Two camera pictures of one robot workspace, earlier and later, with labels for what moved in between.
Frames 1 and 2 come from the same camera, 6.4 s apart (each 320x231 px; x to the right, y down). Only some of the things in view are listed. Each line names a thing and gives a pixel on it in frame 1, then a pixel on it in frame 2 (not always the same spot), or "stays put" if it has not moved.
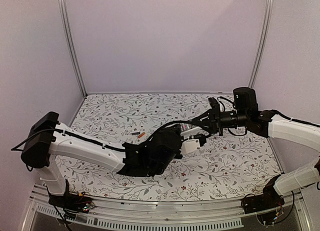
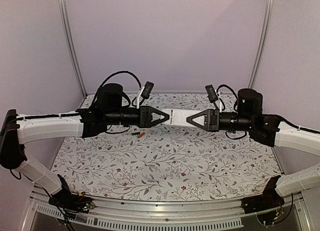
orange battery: [141, 135] stays put
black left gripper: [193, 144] -> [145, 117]
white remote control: [187, 129] -> [179, 117]
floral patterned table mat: [239, 163] stays put
